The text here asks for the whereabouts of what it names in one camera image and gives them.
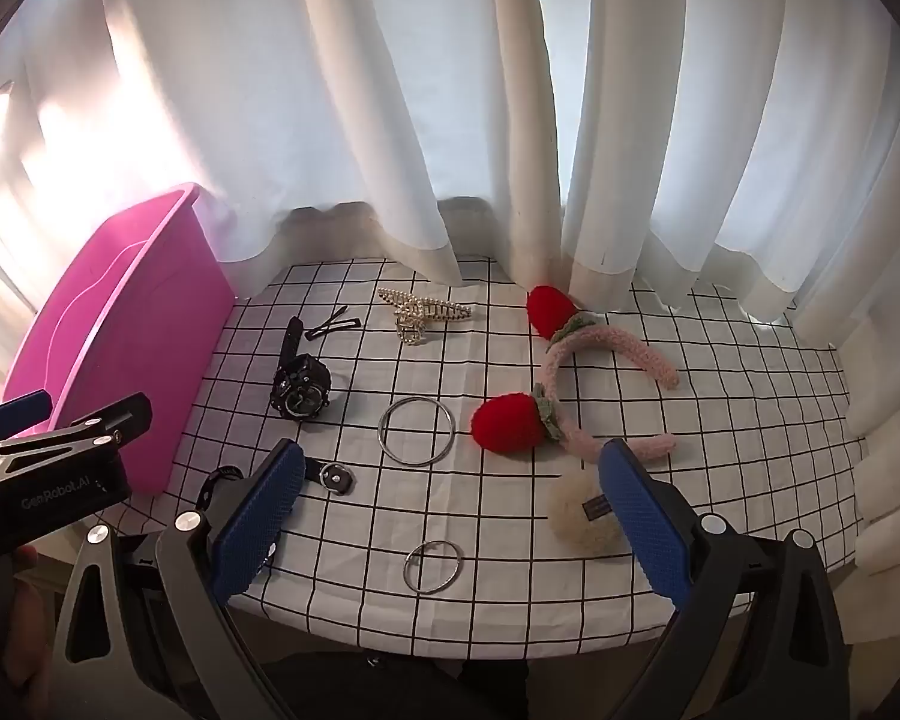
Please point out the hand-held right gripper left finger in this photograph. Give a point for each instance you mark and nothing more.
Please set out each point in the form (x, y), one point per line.
(259, 510)

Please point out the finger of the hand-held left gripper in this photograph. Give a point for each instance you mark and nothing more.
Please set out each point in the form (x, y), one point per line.
(112, 420)
(22, 406)

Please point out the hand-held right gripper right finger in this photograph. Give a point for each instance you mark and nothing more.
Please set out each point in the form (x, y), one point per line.
(645, 517)

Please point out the pink plastic storage bin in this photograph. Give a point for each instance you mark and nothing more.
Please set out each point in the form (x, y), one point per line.
(120, 345)

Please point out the black wrist watch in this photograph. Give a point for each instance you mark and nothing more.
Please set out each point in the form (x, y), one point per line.
(300, 386)

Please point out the large silver bangle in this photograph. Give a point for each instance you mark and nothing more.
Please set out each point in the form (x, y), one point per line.
(381, 431)

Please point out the pink strawberry headband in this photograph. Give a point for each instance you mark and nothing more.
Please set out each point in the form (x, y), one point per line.
(506, 424)

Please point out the person's left hand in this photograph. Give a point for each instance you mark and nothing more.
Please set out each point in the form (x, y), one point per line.
(24, 615)

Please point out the cream fluffy hair scrunchie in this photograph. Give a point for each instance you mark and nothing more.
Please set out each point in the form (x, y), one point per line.
(581, 514)

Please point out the small silver bangle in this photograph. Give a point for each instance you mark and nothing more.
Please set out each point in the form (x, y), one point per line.
(408, 566)

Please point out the black grid white tablecloth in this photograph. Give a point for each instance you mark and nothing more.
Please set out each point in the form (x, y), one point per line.
(480, 525)

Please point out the black hair clip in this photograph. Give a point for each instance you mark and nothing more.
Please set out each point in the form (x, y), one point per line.
(334, 324)

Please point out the pearl claw hair clip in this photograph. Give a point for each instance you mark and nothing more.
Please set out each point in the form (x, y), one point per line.
(420, 313)

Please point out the white curtain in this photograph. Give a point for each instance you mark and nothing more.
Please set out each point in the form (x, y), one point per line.
(420, 90)

